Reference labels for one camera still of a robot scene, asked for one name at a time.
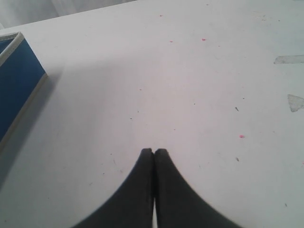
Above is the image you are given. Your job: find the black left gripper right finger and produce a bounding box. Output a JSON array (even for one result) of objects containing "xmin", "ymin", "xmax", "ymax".
[{"xmin": 154, "ymin": 149, "xmax": 234, "ymax": 228}]

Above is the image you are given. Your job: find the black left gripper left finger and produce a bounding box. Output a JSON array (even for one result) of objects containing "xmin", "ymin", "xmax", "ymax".
[{"xmin": 75, "ymin": 148, "xmax": 154, "ymax": 228}]

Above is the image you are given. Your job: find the blue box white trim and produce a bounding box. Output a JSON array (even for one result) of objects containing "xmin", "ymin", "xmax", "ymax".
[{"xmin": 0, "ymin": 32, "xmax": 47, "ymax": 148}]

